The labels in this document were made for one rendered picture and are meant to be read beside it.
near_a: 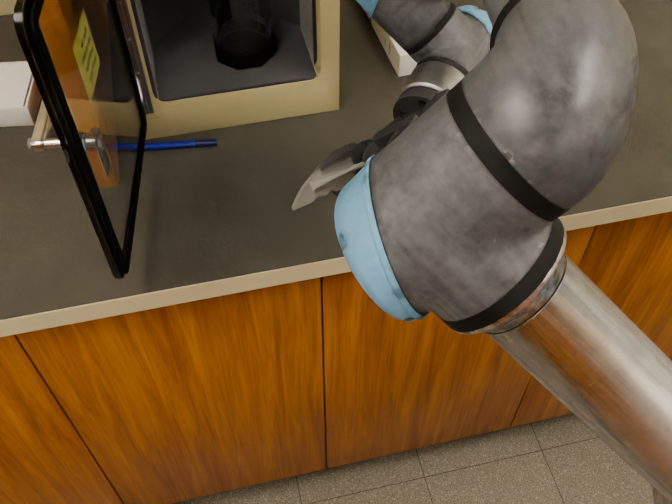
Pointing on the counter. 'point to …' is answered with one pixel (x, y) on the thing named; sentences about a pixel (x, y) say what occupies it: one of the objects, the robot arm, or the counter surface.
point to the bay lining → (144, 15)
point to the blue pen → (180, 144)
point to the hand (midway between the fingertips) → (336, 252)
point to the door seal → (78, 134)
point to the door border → (73, 140)
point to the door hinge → (134, 55)
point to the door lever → (40, 141)
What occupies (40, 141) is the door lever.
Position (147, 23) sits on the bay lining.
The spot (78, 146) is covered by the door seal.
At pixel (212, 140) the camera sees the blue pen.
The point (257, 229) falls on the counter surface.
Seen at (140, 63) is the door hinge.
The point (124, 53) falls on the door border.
